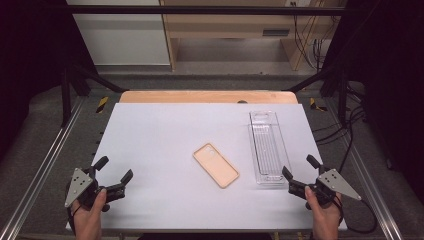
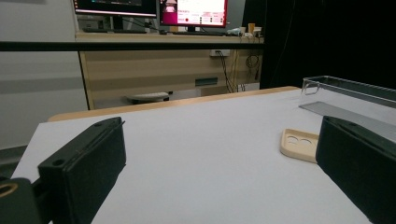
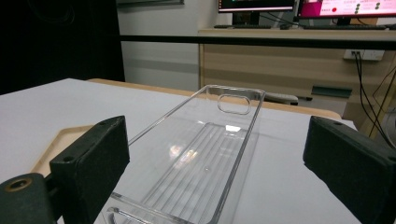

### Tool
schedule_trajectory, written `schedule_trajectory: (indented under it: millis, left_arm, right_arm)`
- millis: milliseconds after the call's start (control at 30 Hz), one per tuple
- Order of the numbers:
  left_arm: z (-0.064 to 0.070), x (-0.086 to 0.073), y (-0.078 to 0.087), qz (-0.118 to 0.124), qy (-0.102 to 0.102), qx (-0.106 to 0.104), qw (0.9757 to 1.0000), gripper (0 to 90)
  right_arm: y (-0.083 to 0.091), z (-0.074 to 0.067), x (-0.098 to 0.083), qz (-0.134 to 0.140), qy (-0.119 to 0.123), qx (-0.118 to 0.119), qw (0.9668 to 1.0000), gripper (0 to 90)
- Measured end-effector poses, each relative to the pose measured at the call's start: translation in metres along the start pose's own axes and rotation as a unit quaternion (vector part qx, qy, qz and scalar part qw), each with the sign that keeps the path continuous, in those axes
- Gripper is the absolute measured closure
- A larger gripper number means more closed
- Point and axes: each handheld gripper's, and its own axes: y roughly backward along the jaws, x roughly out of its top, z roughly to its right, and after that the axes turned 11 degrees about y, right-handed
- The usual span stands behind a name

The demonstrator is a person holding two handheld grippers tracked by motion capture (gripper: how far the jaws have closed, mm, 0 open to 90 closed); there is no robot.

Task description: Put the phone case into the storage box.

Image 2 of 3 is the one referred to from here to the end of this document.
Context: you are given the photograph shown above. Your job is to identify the black curtain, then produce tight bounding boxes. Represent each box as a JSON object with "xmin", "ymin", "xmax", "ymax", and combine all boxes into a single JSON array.
[{"xmin": 242, "ymin": 0, "xmax": 396, "ymax": 91}]

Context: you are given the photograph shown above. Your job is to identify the light wooden desk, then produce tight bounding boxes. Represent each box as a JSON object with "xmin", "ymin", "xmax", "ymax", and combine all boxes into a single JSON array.
[{"xmin": 74, "ymin": 31, "xmax": 265, "ymax": 110}]

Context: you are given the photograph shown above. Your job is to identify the clear plastic box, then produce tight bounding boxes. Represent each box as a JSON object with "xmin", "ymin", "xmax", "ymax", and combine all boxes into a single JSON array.
[{"xmin": 298, "ymin": 75, "xmax": 396, "ymax": 143}]

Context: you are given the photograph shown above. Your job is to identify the beige plastic tray piece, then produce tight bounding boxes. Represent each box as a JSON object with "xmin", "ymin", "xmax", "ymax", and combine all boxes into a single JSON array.
[{"xmin": 279, "ymin": 128, "xmax": 320, "ymax": 164}]

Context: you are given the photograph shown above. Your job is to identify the white table sheet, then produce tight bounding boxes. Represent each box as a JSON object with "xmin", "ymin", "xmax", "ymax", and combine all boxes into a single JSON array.
[{"xmin": 10, "ymin": 88, "xmax": 396, "ymax": 224}]

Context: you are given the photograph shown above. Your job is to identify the white power outlet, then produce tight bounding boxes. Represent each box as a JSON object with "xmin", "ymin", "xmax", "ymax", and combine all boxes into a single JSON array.
[{"xmin": 209, "ymin": 49, "xmax": 232, "ymax": 58}]

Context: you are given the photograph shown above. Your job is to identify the bundle of black hanging cables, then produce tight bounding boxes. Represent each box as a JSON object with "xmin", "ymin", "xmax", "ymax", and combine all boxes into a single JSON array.
[{"xmin": 217, "ymin": 50, "xmax": 261, "ymax": 93}]

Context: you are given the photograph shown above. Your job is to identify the dark computer monitor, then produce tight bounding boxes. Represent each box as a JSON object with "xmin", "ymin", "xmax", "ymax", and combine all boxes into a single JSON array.
[{"xmin": 72, "ymin": 0, "xmax": 158, "ymax": 19}]

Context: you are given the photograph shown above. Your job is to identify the black keyboard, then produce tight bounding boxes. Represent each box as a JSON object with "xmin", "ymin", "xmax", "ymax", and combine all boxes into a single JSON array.
[{"xmin": 82, "ymin": 27, "xmax": 148, "ymax": 35}]

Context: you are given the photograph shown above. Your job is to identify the white cabinet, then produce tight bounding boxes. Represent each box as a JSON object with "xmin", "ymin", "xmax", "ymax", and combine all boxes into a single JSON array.
[{"xmin": 0, "ymin": 0, "xmax": 90, "ymax": 151}]

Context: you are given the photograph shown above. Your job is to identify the computer monitor with pink screen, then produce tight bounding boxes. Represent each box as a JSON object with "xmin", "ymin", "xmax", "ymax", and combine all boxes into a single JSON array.
[{"xmin": 159, "ymin": 0, "xmax": 229, "ymax": 28}]

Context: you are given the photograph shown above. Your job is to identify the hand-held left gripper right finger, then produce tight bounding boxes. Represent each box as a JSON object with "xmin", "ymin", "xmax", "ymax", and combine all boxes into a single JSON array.
[{"xmin": 315, "ymin": 115, "xmax": 396, "ymax": 224}]

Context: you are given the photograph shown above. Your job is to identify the black horizontal frame bar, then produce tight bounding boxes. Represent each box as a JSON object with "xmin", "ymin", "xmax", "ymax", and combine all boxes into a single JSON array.
[{"xmin": 0, "ymin": 41, "xmax": 265, "ymax": 52}]

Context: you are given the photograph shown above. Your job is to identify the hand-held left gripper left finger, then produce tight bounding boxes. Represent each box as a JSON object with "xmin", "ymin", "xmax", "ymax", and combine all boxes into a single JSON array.
[{"xmin": 36, "ymin": 116, "xmax": 127, "ymax": 224}]

